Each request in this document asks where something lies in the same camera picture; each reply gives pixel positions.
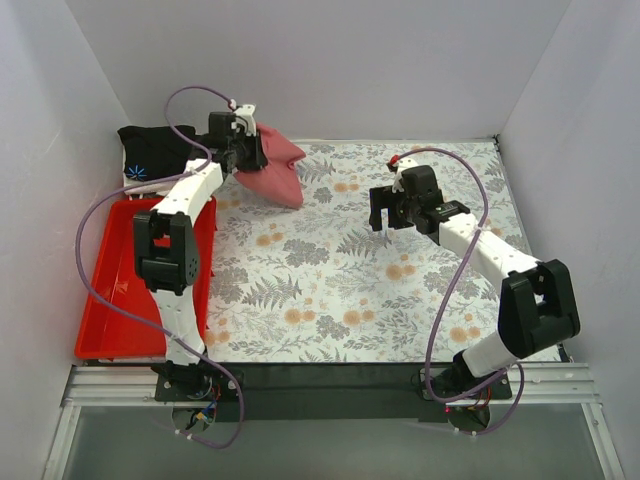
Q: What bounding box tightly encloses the pink t-shirt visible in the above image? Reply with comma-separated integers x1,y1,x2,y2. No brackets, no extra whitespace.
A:
234,123,306,209

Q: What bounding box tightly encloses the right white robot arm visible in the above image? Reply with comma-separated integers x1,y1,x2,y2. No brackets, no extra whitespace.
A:
369,160,581,398

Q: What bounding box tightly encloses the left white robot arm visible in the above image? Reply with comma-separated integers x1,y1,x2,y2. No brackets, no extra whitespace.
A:
133,104,267,400

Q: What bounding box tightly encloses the black folded t-shirt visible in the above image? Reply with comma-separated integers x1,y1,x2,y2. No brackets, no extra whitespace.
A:
117,125,206,182

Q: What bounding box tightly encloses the floral patterned table mat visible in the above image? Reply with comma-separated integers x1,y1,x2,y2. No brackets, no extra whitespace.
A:
199,141,564,364

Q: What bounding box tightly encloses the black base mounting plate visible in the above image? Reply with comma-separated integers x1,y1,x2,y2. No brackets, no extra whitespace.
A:
154,362,511,421

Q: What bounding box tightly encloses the red plastic tray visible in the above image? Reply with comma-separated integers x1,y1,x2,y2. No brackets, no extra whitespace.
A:
75,198,216,360

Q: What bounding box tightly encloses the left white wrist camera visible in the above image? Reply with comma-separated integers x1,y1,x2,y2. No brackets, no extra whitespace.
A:
232,104,257,136

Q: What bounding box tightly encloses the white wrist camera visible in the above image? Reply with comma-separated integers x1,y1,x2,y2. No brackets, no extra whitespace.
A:
387,155,418,193
232,104,257,136

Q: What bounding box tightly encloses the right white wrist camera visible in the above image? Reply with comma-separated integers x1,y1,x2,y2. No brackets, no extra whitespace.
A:
387,155,418,193

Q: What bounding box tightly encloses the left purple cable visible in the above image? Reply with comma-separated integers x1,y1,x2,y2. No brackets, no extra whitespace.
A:
75,86,247,450

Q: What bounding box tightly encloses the purple cable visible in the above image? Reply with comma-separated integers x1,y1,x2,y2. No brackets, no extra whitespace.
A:
75,86,247,450
394,147,526,437

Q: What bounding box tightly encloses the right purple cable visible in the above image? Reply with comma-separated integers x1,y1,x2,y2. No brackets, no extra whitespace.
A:
394,147,526,437

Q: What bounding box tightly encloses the aluminium frame rail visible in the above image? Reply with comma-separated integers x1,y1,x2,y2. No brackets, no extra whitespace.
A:
44,362,624,479

